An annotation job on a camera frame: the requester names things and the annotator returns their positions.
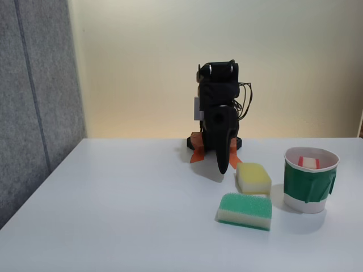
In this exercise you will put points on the paper cup with green tape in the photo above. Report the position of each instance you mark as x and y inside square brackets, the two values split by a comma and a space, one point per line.
[307, 187]

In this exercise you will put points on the green and white sponge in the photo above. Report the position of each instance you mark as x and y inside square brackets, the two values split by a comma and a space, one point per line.
[245, 211]

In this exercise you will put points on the brown wooden frame edge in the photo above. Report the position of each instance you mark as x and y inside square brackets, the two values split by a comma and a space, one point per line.
[361, 127]

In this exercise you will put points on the red and white sponge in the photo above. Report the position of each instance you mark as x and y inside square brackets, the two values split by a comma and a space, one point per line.
[308, 163]

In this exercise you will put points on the yellow and white sponge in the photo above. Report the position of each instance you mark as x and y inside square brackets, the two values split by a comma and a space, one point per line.
[252, 177]

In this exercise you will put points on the grey felt partition panel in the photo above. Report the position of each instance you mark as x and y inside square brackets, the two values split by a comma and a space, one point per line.
[34, 113]

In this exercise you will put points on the orange tape strip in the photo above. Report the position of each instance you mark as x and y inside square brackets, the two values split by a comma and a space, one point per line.
[197, 156]
[234, 161]

